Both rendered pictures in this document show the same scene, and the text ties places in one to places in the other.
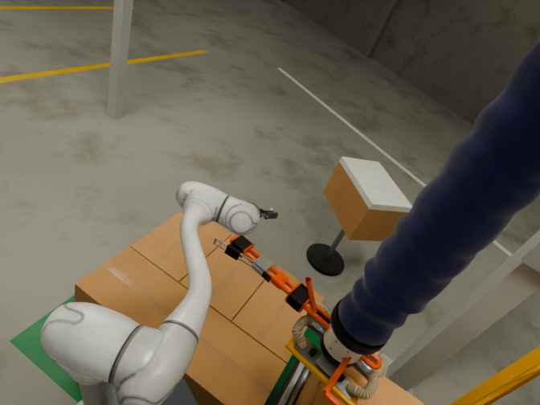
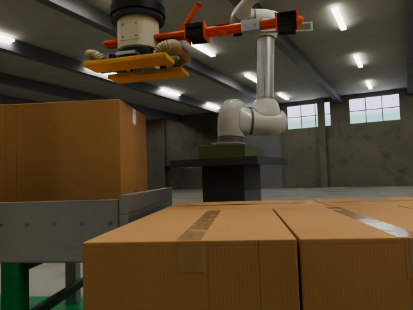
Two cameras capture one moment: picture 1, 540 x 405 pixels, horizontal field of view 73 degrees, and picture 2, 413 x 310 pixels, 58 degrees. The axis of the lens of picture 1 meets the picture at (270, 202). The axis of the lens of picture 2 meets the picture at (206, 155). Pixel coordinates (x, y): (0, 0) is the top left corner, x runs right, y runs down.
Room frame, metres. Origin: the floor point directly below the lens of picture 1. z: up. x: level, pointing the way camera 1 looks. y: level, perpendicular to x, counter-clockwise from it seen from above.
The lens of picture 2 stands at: (2.50, -0.49, 0.66)
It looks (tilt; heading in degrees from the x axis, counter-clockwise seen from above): 3 degrees up; 171
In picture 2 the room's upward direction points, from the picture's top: 2 degrees counter-clockwise
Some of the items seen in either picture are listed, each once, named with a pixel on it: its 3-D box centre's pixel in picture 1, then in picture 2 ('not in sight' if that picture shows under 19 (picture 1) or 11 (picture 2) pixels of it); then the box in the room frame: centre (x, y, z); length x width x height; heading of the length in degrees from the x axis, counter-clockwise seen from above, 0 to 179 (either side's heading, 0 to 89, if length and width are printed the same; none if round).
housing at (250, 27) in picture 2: (262, 265); (251, 27); (1.15, -0.08, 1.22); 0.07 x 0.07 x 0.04; 67
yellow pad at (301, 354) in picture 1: (325, 366); (148, 72); (0.88, -0.47, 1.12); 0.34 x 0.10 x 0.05; 67
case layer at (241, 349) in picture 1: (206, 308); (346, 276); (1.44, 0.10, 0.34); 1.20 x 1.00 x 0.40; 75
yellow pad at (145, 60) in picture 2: not in sight; (128, 59); (1.05, -0.55, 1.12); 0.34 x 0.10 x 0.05; 67
